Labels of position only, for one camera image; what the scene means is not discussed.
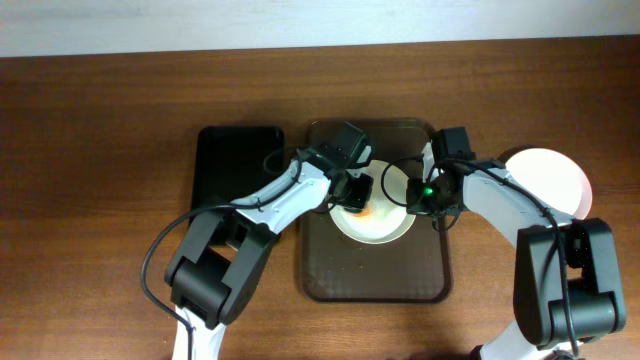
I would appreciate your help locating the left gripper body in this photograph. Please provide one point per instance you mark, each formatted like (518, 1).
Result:
(358, 193)

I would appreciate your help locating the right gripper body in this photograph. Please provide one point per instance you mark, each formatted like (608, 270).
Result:
(417, 196)

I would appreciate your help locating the cream white plate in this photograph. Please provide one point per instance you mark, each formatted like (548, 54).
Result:
(387, 221)

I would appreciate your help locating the green orange sponge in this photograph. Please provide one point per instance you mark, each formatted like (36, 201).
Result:
(366, 212)

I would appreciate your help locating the pinkish white plate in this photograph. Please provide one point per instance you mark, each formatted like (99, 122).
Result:
(554, 178)

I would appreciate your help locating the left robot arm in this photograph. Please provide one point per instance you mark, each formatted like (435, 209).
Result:
(216, 269)

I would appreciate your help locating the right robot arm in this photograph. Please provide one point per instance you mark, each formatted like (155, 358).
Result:
(567, 283)

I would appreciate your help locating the black small tray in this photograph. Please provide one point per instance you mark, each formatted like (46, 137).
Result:
(229, 162)

